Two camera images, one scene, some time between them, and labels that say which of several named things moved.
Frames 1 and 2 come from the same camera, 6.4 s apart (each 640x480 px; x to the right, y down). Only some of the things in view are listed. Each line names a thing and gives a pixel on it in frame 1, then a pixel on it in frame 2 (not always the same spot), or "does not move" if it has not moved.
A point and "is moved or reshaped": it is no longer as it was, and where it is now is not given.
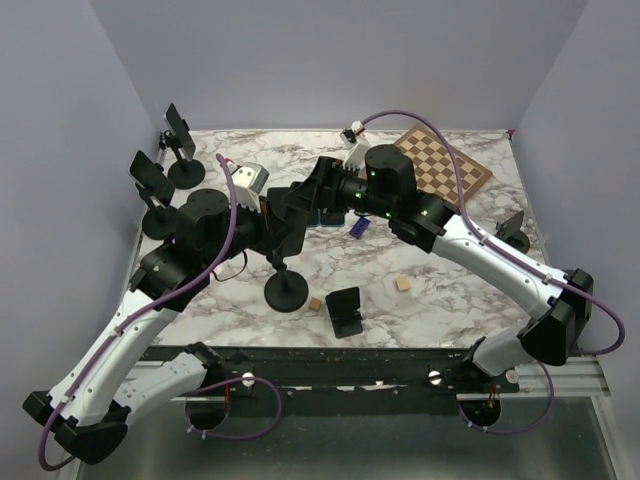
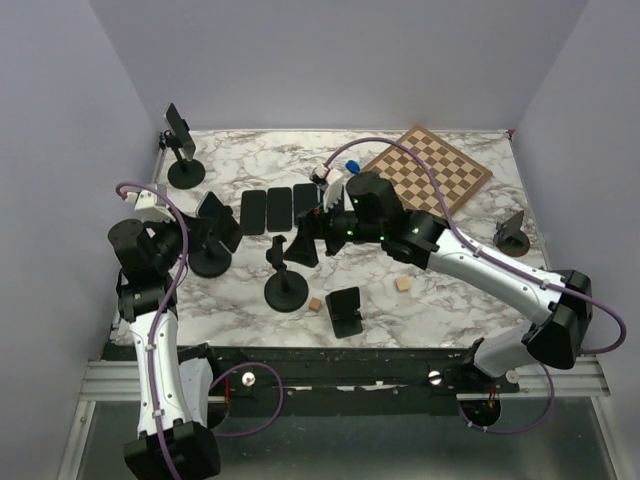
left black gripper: [279, 229] → [199, 231]
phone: [146, 173] is moved or reshaped
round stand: [286, 290] does not move
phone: [179, 128] does not move
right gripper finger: [316, 193] → [302, 249]
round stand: [183, 173] does not move
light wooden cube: [403, 283] does not move
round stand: [160, 222] is moved or reshaped
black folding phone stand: [343, 309] does not move
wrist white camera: [248, 181] → [146, 207]
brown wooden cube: [315, 304] does not move
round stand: [510, 232] does not move
